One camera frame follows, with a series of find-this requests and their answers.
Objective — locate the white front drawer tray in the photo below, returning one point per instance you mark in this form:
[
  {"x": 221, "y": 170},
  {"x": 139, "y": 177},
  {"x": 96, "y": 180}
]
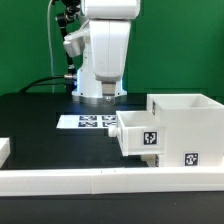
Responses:
[{"x": 153, "y": 160}]

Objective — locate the white block at left edge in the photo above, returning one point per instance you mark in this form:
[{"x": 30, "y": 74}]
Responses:
[{"x": 4, "y": 150}]

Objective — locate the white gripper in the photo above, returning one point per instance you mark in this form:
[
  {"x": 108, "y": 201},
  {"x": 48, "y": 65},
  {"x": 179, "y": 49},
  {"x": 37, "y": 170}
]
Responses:
[{"x": 109, "y": 43}]

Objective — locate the fiducial marker sheet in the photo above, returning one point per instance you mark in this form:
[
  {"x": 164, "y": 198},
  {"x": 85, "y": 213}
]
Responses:
[{"x": 85, "y": 121}]

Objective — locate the white drawer tray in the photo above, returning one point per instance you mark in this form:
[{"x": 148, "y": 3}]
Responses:
[
  {"x": 153, "y": 160},
  {"x": 138, "y": 133}
]

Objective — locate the white L-shaped border fence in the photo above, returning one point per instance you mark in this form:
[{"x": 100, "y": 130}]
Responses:
[{"x": 109, "y": 181}]

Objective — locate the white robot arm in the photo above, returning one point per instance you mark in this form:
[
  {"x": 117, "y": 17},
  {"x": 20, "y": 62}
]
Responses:
[{"x": 89, "y": 89}]

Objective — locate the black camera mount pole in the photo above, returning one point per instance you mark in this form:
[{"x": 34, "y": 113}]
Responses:
[{"x": 72, "y": 9}]

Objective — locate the white drawer cabinet box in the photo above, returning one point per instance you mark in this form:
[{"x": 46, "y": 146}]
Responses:
[{"x": 194, "y": 129}]

